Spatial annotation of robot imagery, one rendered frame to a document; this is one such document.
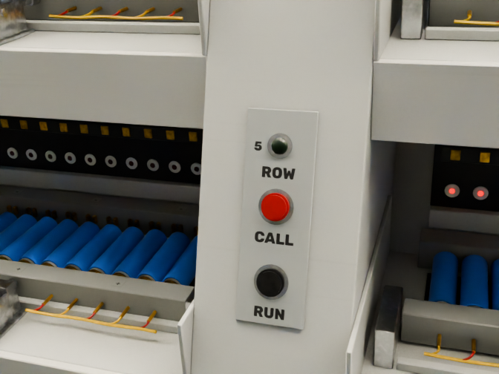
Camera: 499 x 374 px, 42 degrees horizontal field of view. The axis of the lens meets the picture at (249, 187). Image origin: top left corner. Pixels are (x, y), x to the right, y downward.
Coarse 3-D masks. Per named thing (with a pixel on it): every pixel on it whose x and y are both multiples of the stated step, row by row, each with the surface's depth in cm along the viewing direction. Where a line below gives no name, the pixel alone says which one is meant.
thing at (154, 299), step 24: (0, 264) 49; (24, 264) 49; (24, 288) 48; (48, 288) 47; (72, 288) 47; (96, 288) 46; (120, 288) 46; (144, 288) 45; (168, 288) 45; (192, 288) 45; (96, 312) 45; (144, 312) 45; (168, 312) 45
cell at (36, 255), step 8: (64, 224) 55; (72, 224) 56; (56, 232) 54; (64, 232) 55; (72, 232) 55; (40, 240) 53; (48, 240) 53; (56, 240) 54; (64, 240) 54; (32, 248) 52; (40, 248) 52; (48, 248) 52; (24, 256) 51; (32, 256) 51; (40, 256) 51; (40, 264) 51
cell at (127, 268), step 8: (152, 232) 53; (160, 232) 54; (144, 240) 52; (152, 240) 52; (160, 240) 53; (136, 248) 51; (144, 248) 51; (152, 248) 52; (128, 256) 50; (136, 256) 50; (144, 256) 51; (152, 256) 52; (120, 264) 49; (128, 264) 49; (136, 264) 49; (144, 264) 50; (112, 272) 49; (120, 272) 49; (128, 272) 48; (136, 272) 49
